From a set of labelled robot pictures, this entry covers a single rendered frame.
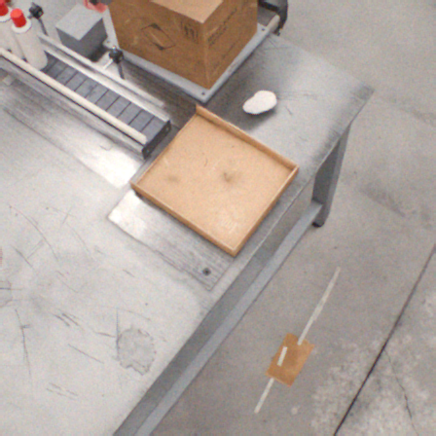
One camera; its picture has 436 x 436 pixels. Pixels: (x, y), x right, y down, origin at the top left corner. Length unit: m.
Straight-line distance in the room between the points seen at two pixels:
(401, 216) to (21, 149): 1.45
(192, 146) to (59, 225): 0.37
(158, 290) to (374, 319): 1.06
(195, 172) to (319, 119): 0.34
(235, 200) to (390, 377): 1.03
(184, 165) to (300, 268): 0.90
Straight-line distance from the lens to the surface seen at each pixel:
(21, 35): 1.64
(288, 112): 1.63
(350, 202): 2.45
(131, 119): 1.59
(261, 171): 1.54
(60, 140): 1.66
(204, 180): 1.53
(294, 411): 2.21
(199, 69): 1.59
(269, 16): 2.63
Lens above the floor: 2.19
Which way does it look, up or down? 66 degrees down
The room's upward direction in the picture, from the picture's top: 6 degrees counter-clockwise
